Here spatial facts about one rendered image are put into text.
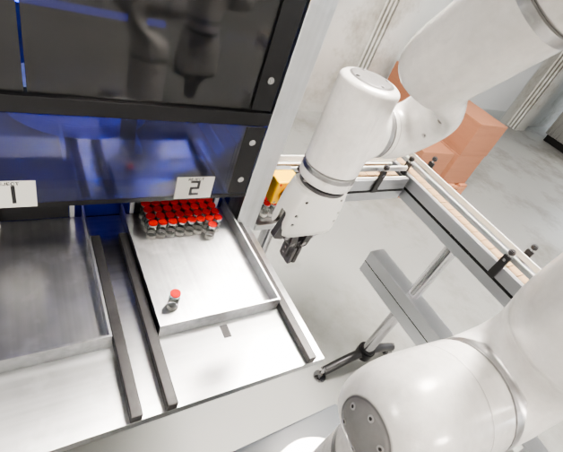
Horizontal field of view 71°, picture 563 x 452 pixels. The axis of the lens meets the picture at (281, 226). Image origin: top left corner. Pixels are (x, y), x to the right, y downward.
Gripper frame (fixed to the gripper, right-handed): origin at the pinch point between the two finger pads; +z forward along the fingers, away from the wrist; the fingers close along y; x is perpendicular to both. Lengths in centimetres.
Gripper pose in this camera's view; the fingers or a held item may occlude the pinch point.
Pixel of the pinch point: (290, 249)
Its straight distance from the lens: 69.4
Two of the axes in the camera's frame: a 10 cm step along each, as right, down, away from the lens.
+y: -8.4, 0.9, -5.3
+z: -3.2, 7.2, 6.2
